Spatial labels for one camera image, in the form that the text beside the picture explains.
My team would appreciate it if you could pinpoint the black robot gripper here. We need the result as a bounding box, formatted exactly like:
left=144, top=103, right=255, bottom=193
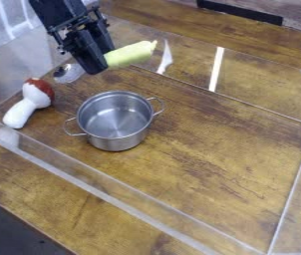
left=29, top=0, right=116, bottom=75

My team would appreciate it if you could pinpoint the plush red white mushroom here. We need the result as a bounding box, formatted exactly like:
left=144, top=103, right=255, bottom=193
left=3, top=78, right=55, bottom=128

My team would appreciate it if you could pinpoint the small stainless steel pot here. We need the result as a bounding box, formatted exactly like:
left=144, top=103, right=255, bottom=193
left=63, top=91, right=165, bottom=151

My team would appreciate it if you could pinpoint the black bar in background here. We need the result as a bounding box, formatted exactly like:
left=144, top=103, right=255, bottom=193
left=196, top=0, right=284, bottom=26

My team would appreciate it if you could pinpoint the clear acrylic enclosure wall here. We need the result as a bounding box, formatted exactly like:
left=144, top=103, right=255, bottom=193
left=0, top=0, right=301, bottom=255

